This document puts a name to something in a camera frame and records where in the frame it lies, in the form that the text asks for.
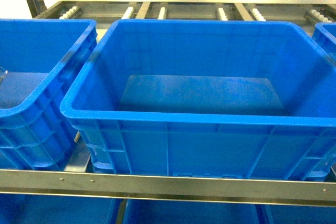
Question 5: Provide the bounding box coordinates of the red mushroom push button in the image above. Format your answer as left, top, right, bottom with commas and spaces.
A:
0, 67, 8, 84

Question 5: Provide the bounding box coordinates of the large blue crate centre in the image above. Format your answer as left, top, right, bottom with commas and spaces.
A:
60, 19, 335, 180

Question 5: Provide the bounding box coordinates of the blue crate left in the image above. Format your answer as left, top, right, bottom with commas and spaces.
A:
1, 19, 97, 170

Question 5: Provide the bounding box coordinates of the blue crate right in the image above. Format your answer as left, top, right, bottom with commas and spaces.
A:
312, 23, 336, 60

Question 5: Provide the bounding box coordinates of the blue crate lower shelf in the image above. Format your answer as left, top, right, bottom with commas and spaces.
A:
1, 194, 335, 223

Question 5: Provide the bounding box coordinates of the metal roller rack frame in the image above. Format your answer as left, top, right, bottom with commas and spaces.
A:
1, 0, 335, 208

